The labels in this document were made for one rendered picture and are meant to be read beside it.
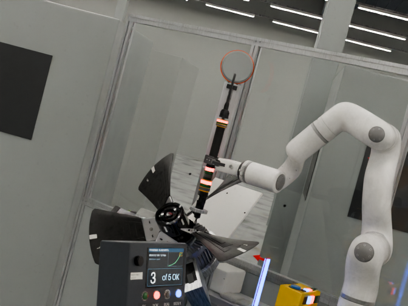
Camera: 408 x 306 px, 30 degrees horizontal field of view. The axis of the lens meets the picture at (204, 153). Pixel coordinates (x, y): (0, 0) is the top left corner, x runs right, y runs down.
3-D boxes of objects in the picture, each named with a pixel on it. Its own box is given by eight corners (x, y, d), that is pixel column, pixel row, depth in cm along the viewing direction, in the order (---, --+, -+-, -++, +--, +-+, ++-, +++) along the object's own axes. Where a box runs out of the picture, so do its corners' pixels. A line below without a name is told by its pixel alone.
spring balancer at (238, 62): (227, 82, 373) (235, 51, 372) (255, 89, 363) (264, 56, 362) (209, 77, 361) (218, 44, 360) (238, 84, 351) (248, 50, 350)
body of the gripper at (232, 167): (236, 180, 279) (212, 172, 285) (251, 182, 287) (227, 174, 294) (241, 160, 278) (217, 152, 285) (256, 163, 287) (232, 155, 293)
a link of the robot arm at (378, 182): (348, 266, 258) (359, 263, 273) (384, 271, 253) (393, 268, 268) (363, 119, 259) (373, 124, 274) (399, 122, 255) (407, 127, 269)
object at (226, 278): (214, 282, 365) (220, 260, 365) (241, 293, 356) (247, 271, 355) (193, 283, 352) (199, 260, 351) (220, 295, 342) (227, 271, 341)
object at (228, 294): (227, 295, 344) (229, 291, 344) (255, 307, 336) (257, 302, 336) (218, 297, 337) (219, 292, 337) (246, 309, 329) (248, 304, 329)
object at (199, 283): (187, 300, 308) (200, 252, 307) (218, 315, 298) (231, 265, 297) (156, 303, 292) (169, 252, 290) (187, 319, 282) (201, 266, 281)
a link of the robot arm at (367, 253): (377, 303, 265) (396, 238, 263) (366, 310, 248) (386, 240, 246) (344, 292, 269) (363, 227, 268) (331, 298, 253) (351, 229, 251)
